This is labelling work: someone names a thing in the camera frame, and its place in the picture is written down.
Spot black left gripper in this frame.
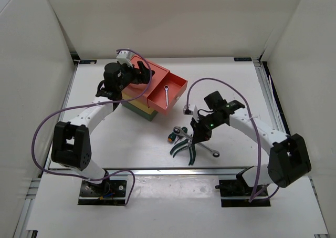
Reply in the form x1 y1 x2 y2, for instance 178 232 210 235
117 62 154 91

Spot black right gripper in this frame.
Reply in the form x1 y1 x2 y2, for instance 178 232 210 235
191 113 225 144

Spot green handled pliers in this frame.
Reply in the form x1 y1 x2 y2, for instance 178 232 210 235
170 139 192 159

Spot red drawer box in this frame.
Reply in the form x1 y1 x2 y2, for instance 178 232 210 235
123 55 170 106

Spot green handled cutters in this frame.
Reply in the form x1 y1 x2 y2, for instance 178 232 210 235
188 141 196 166

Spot large silver ratchet wrench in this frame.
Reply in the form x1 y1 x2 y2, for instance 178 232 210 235
173 127 221 159

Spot small silver wrench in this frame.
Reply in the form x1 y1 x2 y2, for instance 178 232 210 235
164 85 169 107

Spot red drawer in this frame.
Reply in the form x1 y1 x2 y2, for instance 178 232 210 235
147 72 188 115

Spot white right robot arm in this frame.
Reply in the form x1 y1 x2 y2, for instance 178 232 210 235
183 91 312 196

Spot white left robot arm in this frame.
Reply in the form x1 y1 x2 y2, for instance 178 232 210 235
51 60 154 196

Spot yellow drawer box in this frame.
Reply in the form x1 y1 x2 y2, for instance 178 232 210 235
122 91 157 115

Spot orange tipped green screwdriver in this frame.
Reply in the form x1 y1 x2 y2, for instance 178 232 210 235
167 132 179 144

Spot green drawer box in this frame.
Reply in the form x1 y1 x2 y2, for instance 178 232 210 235
122 102 158 121

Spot left black table label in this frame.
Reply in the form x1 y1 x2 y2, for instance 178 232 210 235
79 60 97 65

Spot black table label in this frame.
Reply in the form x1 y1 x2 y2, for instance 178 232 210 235
79 60 97 65
234 57 252 62

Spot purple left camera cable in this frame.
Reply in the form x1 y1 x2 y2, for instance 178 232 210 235
31 48 153 206

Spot purple camera cable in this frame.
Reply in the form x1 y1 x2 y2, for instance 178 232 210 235
31 48 153 206
185 77 280 203

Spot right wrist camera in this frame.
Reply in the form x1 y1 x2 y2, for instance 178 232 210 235
183 105 198 122

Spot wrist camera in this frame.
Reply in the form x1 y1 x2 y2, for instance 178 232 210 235
183 105 198 122
116 49 135 67

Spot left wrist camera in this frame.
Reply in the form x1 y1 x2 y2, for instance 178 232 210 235
116 49 135 67

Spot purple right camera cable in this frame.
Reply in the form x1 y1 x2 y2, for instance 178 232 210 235
185 77 280 203

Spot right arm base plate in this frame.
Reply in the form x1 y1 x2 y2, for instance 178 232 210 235
215 180 271 208

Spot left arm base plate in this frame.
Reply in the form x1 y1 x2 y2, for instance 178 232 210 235
78 179 127 206

